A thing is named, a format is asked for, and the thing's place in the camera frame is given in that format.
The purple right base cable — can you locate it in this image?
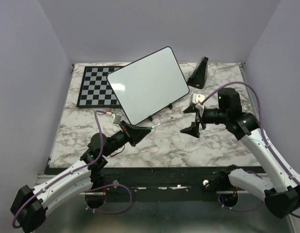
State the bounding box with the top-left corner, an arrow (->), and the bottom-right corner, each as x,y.
217,191 -> 269,211

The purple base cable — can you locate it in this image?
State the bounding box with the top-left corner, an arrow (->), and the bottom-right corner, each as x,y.
217,191 -> 269,211
84,182 -> 133,214

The black white checkerboard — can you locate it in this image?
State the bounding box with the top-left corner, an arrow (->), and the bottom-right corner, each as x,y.
77,66 -> 121,108

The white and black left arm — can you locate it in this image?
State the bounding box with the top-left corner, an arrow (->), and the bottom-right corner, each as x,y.
10,120 -> 151,233

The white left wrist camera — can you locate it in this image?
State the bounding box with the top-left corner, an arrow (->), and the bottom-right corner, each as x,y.
106,110 -> 122,125

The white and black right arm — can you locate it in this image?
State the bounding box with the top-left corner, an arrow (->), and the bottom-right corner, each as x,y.
180,88 -> 300,218

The black triangular stand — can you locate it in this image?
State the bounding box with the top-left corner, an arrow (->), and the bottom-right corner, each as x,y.
187,57 -> 209,89

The white whiteboard black frame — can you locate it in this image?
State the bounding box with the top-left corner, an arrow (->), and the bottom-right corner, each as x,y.
107,46 -> 189,125

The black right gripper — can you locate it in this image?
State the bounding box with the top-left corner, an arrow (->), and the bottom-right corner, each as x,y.
180,105 -> 228,138

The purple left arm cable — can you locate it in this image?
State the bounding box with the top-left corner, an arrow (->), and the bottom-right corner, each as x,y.
12,110 -> 109,229

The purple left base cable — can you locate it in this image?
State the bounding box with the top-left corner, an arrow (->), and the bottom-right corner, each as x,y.
84,182 -> 133,214

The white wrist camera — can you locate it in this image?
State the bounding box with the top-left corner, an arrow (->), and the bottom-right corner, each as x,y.
190,93 -> 205,116
106,110 -> 122,125

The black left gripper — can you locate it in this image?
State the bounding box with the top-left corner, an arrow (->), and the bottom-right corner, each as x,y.
103,120 -> 151,157

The green white marker pen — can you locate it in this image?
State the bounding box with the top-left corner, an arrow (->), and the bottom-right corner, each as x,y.
147,123 -> 163,130

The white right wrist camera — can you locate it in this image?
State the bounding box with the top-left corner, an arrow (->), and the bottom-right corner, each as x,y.
190,93 -> 205,116

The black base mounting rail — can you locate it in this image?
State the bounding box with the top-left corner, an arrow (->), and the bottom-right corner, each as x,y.
85,165 -> 238,206

